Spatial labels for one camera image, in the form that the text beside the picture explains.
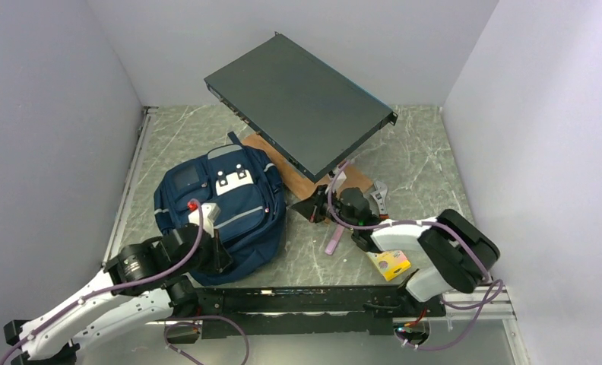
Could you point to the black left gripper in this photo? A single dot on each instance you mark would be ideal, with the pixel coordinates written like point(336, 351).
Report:
point(220, 256)

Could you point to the pink highlighter pen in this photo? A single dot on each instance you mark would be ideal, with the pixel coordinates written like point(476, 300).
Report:
point(334, 240)

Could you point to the dark grey rack unit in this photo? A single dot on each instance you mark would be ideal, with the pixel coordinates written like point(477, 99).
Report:
point(309, 112)

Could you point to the red handled adjustable wrench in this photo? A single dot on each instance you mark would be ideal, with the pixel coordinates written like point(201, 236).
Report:
point(379, 196)

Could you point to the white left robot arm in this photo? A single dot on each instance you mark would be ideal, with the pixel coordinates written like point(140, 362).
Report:
point(144, 282)

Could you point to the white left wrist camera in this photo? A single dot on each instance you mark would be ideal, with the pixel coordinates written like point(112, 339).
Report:
point(204, 215)

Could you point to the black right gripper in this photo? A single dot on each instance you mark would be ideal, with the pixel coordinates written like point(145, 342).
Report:
point(312, 207)

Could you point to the black front rail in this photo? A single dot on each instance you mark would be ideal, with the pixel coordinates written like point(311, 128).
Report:
point(371, 309)

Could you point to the brown wooden base board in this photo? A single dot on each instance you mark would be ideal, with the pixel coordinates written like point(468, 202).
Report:
point(298, 184)

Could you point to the yellow crayon box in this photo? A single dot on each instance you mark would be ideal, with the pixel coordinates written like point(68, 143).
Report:
point(390, 264)

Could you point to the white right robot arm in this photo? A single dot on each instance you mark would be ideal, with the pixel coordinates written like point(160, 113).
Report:
point(460, 255)

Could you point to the navy blue student backpack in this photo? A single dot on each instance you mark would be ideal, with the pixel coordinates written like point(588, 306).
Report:
point(247, 188)

